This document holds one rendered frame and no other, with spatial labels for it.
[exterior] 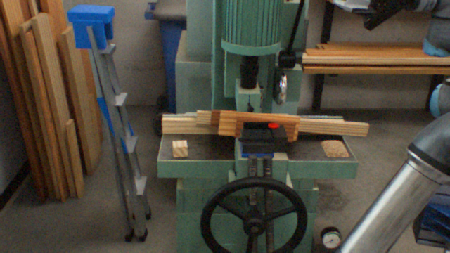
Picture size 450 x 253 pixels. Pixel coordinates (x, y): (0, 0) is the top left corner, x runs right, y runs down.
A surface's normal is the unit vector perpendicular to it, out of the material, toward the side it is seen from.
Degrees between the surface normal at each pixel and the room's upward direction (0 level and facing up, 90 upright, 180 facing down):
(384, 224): 71
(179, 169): 90
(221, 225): 90
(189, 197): 90
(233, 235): 90
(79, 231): 0
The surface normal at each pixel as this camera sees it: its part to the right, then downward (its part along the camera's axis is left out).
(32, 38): 1.00, -0.03
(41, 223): 0.04, -0.90
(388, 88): 0.04, 0.44
